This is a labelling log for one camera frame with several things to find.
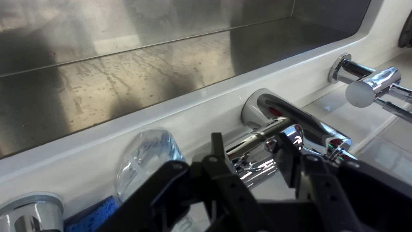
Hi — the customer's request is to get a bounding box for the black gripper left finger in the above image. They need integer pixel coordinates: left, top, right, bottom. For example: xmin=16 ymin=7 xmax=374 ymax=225
xmin=95 ymin=131 xmax=275 ymax=232

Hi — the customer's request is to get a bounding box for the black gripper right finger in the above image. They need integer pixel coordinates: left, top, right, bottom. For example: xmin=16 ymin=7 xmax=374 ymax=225
xmin=273 ymin=127 xmax=412 ymax=232

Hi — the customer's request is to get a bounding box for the chrome tap lever handle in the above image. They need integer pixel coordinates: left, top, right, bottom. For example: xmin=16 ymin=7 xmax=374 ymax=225
xmin=224 ymin=116 xmax=306 ymax=190

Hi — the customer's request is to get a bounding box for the chrome tap spout body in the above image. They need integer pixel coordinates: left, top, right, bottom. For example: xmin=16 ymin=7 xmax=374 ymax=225
xmin=239 ymin=87 xmax=358 ymax=166

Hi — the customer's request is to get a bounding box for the clear glass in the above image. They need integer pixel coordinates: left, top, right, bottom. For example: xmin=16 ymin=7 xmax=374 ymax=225
xmin=112 ymin=127 xmax=186 ymax=203

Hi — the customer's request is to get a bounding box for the blue sponge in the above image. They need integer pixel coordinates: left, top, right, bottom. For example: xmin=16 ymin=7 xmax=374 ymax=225
xmin=63 ymin=195 xmax=119 ymax=232

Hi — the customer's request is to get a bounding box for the chrome fixture with round knob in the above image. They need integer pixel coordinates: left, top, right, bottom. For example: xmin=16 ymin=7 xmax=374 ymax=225
xmin=327 ymin=52 xmax=412 ymax=125

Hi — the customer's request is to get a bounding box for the stainless steel sink basin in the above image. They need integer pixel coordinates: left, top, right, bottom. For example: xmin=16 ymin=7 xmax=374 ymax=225
xmin=0 ymin=0 xmax=374 ymax=159

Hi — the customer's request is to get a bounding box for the chrome cylinder cup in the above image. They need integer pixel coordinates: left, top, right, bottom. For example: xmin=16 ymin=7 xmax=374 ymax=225
xmin=0 ymin=192 xmax=65 ymax=232

